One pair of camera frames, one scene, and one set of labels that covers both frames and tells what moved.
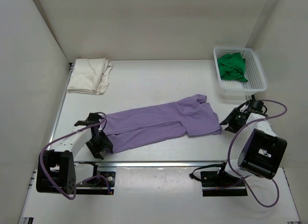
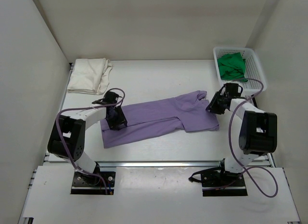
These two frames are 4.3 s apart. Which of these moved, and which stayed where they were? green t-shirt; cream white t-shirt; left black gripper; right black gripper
Moved: left black gripper; right black gripper
Stayed: green t-shirt; cream white t-shirt
